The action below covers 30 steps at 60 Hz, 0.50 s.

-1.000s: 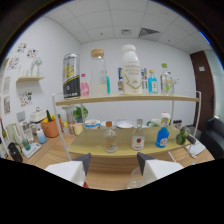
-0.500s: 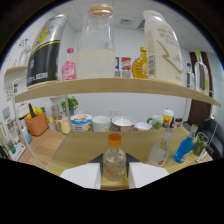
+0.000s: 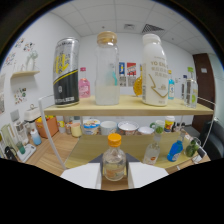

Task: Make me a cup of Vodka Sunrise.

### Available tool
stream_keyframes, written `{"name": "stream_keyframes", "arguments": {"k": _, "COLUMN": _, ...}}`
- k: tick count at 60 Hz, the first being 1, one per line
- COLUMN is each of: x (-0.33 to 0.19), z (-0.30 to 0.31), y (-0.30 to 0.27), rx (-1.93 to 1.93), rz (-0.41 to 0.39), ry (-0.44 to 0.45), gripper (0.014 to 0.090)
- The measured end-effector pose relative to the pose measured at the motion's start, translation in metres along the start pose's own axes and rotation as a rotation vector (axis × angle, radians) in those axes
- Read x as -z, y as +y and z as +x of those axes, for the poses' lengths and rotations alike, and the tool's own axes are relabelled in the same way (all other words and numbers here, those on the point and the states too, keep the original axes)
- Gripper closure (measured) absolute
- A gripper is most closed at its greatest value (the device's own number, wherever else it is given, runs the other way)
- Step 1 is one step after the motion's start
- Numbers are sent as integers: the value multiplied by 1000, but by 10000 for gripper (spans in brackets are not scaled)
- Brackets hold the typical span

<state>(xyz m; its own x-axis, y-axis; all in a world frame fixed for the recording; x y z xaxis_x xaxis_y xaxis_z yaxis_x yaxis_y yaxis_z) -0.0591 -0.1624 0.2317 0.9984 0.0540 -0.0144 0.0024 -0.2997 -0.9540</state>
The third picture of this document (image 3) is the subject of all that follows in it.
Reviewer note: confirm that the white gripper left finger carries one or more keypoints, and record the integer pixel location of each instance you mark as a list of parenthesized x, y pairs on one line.
[(83, 175)]

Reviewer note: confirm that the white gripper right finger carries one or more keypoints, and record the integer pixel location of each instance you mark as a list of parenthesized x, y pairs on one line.
[(146, 173)]

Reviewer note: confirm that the orange-capped clear bottle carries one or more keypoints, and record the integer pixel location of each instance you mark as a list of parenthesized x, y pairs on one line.
[(114, 163)]

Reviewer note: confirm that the green-capped clear bottle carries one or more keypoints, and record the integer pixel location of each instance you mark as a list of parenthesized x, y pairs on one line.
[(192, 91)]

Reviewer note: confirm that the white orange yoghurt cup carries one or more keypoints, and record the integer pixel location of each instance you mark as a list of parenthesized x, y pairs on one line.
[(169, 124)]

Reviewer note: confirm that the blue liquid bottle white label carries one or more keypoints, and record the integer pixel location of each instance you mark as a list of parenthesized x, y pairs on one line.
[(175, 151)]

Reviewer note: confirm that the blue-rimmed tub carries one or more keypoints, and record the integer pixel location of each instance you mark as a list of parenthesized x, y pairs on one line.
[(91, 127)]

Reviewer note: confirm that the white bowl with red pattern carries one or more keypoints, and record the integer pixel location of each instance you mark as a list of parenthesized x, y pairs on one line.
[(128, 127)]

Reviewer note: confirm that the glass jar of limes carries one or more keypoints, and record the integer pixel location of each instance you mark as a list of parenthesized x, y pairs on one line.
[(192, 148)]

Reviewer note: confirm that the dark muddler with wooden end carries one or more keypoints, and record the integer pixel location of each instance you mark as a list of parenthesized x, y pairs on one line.
[(201, 154)]

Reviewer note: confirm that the orange storage basket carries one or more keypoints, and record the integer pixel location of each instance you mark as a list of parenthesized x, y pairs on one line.
[(48, 128)]

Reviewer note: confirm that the blue and white bottle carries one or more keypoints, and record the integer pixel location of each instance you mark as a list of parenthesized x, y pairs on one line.
[(36, 137)]

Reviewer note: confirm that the teal drinking glass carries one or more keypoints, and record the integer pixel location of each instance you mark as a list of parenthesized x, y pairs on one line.
[(20, 147)]

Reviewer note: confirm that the two-tier wooden shelf rack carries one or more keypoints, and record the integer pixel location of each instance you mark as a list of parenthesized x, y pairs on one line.
[(133, 106)]

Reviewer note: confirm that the black office chair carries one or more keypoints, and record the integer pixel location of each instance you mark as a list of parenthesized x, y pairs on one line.
[(213, 140)]

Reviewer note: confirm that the small pink liquid bottle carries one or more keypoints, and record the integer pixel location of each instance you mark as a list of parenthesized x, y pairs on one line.
[(84, 87)]

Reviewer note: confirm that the yellow-capped blue liquid bottle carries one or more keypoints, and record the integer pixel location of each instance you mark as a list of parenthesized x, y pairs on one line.
[(171, 88)]

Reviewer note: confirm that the golden liquid bottle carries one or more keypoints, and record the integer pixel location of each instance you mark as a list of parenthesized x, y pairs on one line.
[(137, 85)]

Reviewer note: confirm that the small dark-capped clear bottle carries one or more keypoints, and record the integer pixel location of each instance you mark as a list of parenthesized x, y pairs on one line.
[(184, 90)]

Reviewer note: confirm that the brown door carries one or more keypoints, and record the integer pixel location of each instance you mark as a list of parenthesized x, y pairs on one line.
[(202, 93)]

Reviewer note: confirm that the small teal liquid bottle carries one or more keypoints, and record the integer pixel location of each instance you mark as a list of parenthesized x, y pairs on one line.
[(114, 78)]

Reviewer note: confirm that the large white milk bottle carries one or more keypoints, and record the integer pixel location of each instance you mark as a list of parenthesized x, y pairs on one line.
[(155, 73)]

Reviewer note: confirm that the tall black yellow can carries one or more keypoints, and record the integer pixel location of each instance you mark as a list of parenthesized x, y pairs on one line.
[(66, 73)]

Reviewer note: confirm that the clear jar with wooden lid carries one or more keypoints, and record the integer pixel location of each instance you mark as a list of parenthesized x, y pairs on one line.
[(107, 73)]

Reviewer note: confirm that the white figurine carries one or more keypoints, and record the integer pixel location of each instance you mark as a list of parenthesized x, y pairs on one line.
[(31, 61)]

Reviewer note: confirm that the large ceiling air vent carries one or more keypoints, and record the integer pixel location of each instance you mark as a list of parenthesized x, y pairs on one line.
[(152, 28)]

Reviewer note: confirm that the small ceiling vent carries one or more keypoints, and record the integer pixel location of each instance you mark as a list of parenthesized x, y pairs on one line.
[(129, 26)]

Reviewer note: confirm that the wooden wall shelf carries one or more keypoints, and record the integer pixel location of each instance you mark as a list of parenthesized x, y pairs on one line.
[(25, 74)]

